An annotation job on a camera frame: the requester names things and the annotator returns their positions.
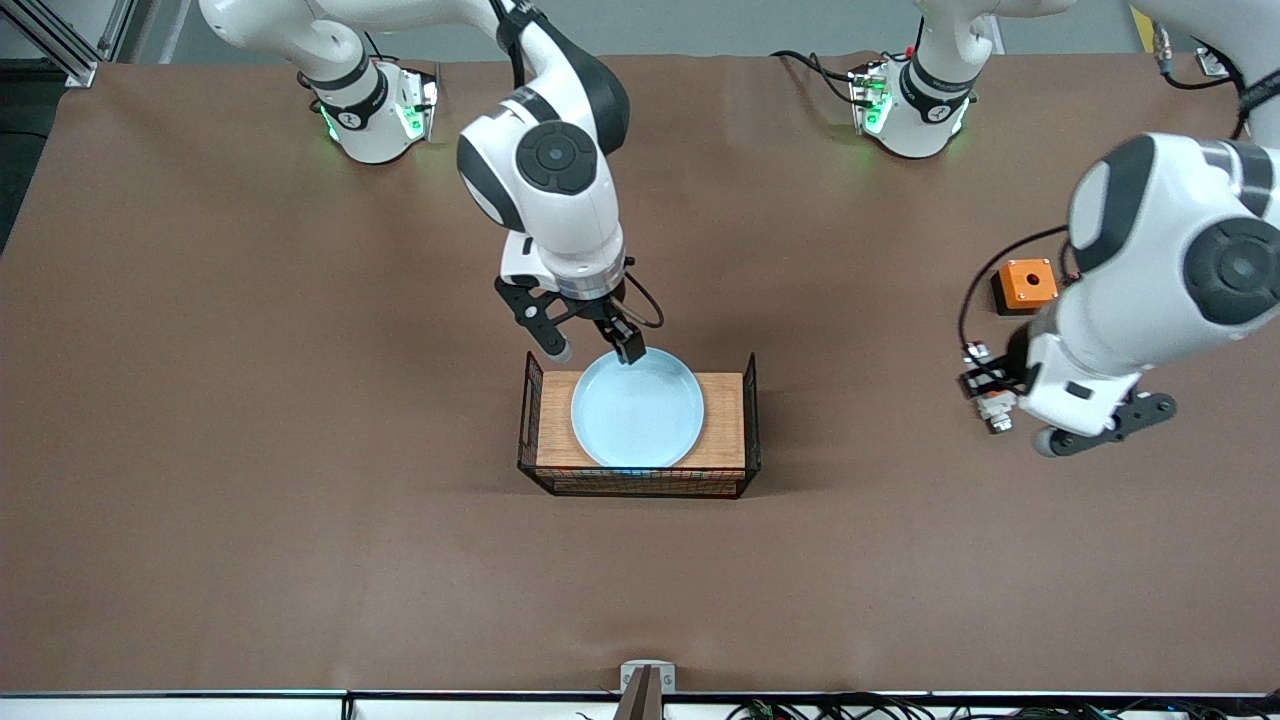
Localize brown table cover sheet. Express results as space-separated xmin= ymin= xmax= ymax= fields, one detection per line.
xmin=0 ymin=50 xmax=1280 ymax=697

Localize right arm base connector bracket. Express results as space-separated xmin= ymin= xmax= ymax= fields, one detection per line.
xmin=398 ymin=65 xmax=440 ymax=142

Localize left arm base connector bracket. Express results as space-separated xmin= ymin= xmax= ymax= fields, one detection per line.
xmin=848 ymin=60 xmax=893 ymax=137

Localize black wire rack wooden top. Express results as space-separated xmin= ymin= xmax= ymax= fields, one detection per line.
xmin=517 ymin=350 xmax=763 ymax=500

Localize tangled black cables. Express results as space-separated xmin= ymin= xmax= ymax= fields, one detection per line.
xmin=575 ymin=692 xmax=1280 ymax=720

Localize light blue round plate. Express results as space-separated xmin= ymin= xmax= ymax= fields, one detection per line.
xmin=570 ymin=348 xmax=706 ymax=471

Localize black left base cable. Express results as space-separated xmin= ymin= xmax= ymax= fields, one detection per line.
xmin=768 ymin=48 xmax=863 ymax=107

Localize white table edge rail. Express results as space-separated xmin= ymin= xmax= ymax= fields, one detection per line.
xmin=0 ymin=689 xmax=1280 ymax=720

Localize grey metal mount bracket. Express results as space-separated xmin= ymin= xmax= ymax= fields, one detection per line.
xmin=614 ymin=660 xmax=677 ymax=720

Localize orange button enclosure box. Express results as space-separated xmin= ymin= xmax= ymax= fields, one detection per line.
xmin=990 ymin=258 xmax=1060 ymax=317

